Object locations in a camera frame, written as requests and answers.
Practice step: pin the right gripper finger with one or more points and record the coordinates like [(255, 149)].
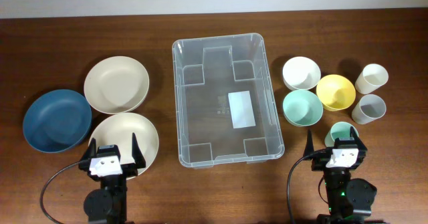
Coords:
[(309, 147), (354, 137)]

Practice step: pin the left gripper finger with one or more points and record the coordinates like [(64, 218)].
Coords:
[(136, 152), (90, 151)]

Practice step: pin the mint green cup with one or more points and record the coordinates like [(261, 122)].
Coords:
[(338, 130)]

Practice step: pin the beige plate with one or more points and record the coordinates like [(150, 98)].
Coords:
[(118, 129), (116, 84)]

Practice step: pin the dark blue plate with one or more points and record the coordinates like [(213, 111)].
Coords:
[(57, 121)]

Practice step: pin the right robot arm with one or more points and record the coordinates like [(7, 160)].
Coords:
[(349, 200)]

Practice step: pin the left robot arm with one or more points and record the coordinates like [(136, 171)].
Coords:
[(108, 203)]

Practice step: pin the grey cup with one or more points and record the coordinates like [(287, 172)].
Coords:
[(370, 107)]

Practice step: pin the mint green bowl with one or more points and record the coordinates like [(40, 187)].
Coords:
[(302, 108)]

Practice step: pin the yellow bowl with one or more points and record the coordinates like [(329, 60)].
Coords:
[(335, 92)]

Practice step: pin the cream cup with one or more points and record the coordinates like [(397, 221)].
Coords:
[(372, 77)]

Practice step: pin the white bowl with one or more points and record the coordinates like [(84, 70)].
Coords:
[(301, 73)]

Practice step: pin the clear plastic storage bin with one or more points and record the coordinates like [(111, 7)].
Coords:
[(207, 69)]

